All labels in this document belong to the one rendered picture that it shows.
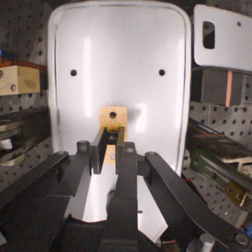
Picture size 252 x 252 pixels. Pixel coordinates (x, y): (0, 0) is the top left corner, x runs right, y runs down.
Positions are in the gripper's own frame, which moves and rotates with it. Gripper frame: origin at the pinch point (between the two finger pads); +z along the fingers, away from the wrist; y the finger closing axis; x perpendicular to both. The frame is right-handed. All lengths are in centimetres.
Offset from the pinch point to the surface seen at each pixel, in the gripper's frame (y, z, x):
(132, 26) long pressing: 2.6, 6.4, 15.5
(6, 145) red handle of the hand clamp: -13.5, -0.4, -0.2
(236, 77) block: 21.6, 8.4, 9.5
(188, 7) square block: 14.5, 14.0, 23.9
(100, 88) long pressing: -1.9, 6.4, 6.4
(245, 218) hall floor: 172, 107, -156
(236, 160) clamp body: 18.8, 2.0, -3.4
